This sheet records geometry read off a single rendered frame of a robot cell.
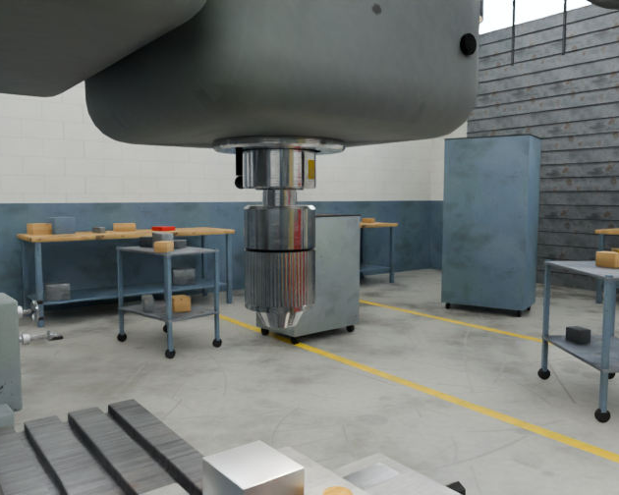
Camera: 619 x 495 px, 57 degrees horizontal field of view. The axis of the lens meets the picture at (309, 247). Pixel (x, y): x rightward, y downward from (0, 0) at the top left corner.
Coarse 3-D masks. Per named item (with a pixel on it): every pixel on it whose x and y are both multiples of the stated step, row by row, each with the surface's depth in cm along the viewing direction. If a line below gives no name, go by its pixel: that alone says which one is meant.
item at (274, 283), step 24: (264, 240) 35; (288, 240) 35; (312, 240) 37; (264, 264) 36; (288, 264) 36; (312, 264) 37; (264, 288) 36; (288, 288) 36; (312, 288) 37; (288, 312) 36
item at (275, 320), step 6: (258, 312) 37; (264, 312) 37; (294, 312) 37; (300, 312) 37; (264, 318) 37; (270, 318) 37; (276, 318) 37; (282, 318) 37; (288, 318) 37; (294, 318) 37; (264, 324) 38; (270, 324) 37; (276, 324) 37; (282, 324) 37; (288, 324) 37; (294, 324) 37
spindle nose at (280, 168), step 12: (252, 156) 35; (264, 156) 35; (276, 156) 35; (288, 156) 35; (300, 156) 35; (312, 156) 36; (252, 168) 36; (264, 168) 35; (276, 168) 35; (288, 168) 35; (300, 168) 35; (252, 180) 36; (264, 180) 35; (276, 180) 35; (288, 180) 35; (300, 180) 35; (312, 180) 36
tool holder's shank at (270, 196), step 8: (264, 192) 37; (272, 192) 36; (280, 192) 36; (288, 192) 36; (296, 192) 37; (264, 200) 37; (272, 200) 36; (280, 200) 36; (288, 200) 36; (296, 200) 37
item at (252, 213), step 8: (248, 208) 36; (256, 208) 36; (264, 208) 35; (272, 208) 35; (280, 208) 35; (288, 208) 35; (296, 208) 35; (304, 208) 36; (312, 208) 37; (248, 216) 36; (256, 216) 36; (264, 216) 35; (272, 216) 35; (280, 216) 35; (288, 216) 35; (296, 216) 35; (304, 216) 36; (312, 216) 37
